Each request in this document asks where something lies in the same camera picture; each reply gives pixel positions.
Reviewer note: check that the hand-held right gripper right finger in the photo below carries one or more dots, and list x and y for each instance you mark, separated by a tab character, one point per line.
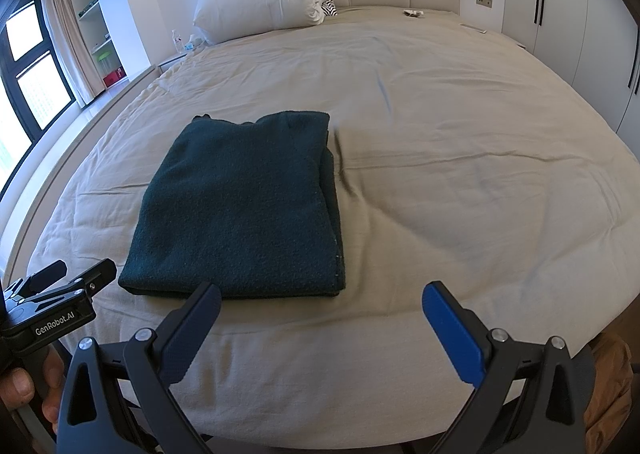
450	329

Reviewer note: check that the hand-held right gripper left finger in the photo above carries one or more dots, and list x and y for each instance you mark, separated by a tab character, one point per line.
195	334

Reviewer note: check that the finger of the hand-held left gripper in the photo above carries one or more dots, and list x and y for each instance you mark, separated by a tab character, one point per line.
47	275
100	276

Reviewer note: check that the dark teal blanket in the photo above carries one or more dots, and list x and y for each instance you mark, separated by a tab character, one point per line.
235	204

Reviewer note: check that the person's left hand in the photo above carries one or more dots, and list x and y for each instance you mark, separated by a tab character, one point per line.
17	389

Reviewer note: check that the person's brown trouser leg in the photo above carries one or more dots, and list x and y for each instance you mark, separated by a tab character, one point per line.
607	384

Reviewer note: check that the beige round bed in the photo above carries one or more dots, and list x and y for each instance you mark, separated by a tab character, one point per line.
450	134

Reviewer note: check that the red box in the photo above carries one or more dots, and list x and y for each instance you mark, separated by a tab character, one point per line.
112	78

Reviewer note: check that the black framed window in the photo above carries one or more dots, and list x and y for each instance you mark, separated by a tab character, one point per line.
30	69

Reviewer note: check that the green container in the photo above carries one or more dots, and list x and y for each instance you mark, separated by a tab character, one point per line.
103	55

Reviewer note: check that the beige curtain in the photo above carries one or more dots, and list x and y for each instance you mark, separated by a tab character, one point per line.
70	39

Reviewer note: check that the clear water bottle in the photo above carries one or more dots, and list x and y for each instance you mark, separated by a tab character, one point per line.
176	41

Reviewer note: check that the small white packet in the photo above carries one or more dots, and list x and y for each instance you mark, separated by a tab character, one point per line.
413	13

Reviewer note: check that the white wardrobe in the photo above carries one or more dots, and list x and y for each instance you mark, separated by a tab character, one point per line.
565	9

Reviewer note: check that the black white striped cloth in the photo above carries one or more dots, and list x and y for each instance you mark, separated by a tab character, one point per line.
329	7

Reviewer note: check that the white wall shelf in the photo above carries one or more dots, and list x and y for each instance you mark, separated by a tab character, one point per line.
92	14

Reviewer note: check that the wall socket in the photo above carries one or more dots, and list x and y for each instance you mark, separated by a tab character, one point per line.
484	1

